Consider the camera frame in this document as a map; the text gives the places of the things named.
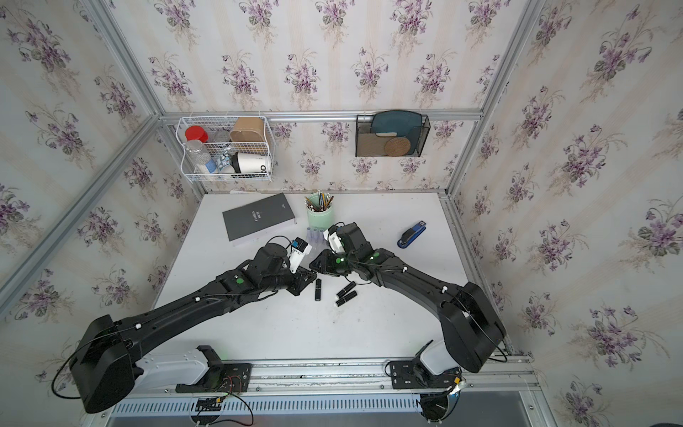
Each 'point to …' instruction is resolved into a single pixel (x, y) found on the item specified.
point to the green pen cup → (320, 210)
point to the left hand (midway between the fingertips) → (318, 280)
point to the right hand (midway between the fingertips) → (314, 266)
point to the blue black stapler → (411, 234)
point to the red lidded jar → (197, 132)
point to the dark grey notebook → (257, 217)
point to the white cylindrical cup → (251, 163)
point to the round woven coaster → (397, 147)
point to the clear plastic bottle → (199, 156)
